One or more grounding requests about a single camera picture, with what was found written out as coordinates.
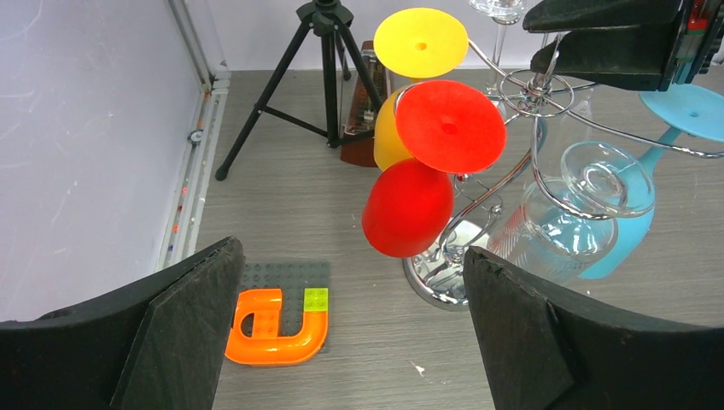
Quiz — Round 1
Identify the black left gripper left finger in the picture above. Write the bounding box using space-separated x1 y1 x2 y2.
1 237 245 409

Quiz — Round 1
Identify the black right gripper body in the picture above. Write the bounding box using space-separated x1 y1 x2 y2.
669 0 723 85

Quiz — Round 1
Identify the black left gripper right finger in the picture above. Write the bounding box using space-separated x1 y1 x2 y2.
464 246 723 409

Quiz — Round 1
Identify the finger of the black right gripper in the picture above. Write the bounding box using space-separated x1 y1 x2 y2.
523 0 682 32
530 25 682 91

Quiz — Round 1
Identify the blue wine glass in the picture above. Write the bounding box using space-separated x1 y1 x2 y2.
576 83 724 281

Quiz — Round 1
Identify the clear wine glass rear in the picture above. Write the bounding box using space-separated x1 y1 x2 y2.
468 0 531 67

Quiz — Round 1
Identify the clear ribbed wine glass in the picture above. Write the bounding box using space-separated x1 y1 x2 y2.
486 141 656 284

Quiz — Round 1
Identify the yellow wine glass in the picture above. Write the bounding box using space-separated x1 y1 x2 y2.
373 7 468 171

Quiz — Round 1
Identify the chrome wine glass rack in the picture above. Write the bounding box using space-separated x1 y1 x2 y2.
402 42 723 312

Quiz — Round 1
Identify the red wine glass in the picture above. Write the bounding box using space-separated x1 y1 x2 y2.
361 79 506 258

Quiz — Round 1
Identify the orange curved toy tube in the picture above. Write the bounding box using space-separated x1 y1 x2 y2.
225 288 329 366

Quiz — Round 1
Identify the grey building baseplate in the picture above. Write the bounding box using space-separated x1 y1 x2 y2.
239 261 330 336

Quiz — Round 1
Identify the lime green building brick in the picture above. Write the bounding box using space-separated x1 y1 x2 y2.
303 287 329 313

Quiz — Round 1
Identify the brown wooden metronome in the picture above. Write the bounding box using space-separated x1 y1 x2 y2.
340 40 394 167

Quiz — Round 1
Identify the black music stand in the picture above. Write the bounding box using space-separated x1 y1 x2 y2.
214 1 382 181

